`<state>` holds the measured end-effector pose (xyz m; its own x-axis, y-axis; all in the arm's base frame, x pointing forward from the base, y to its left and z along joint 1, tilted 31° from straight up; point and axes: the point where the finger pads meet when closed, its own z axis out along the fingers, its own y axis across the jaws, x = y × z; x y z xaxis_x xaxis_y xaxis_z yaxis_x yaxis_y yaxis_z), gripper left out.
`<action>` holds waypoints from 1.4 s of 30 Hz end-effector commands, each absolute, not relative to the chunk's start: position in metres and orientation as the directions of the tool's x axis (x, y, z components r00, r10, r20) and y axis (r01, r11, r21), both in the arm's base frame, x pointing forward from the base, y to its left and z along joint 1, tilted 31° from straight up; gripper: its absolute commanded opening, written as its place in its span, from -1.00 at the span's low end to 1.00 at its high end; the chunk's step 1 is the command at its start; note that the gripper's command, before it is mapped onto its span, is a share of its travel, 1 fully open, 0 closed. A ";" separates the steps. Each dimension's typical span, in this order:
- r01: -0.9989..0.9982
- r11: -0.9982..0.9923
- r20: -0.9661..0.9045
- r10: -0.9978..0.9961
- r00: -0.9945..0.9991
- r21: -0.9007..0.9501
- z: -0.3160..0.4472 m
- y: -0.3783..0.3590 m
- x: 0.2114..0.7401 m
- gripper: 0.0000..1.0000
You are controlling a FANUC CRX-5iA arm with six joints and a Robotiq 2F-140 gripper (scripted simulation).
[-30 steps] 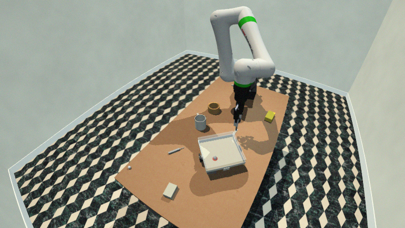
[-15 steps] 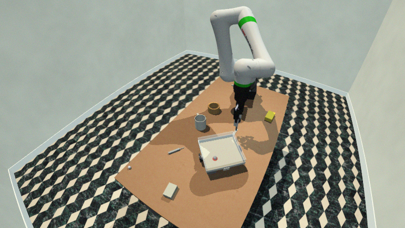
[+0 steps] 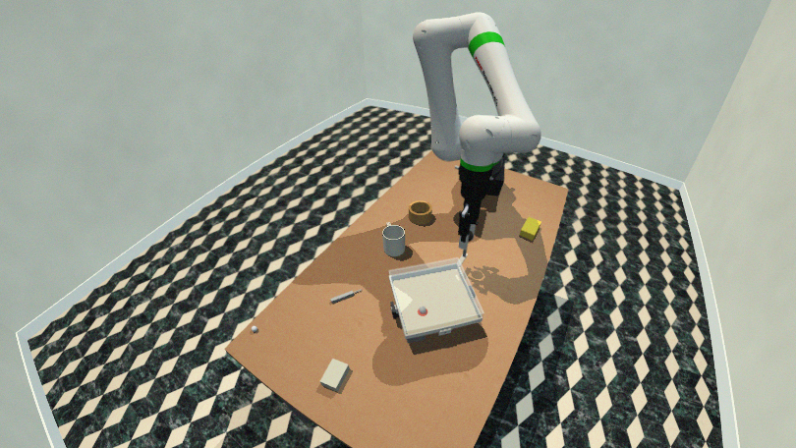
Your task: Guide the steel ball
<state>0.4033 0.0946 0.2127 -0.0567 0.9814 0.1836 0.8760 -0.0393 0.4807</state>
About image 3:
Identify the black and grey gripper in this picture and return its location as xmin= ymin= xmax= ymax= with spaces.
xmin=458 ymin=183 xmax=487 ymax=250

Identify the yellow rectangular block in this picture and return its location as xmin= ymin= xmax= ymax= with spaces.
xmin=520 ymin=217 xmax=541 ymax=240

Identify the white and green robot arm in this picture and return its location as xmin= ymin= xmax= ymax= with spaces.
xmin=413 ymin=13 xmax=541 ymax=188

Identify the grey mug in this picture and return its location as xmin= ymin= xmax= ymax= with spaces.
xmin=382 ymin=222 xmax=405 ymax=256

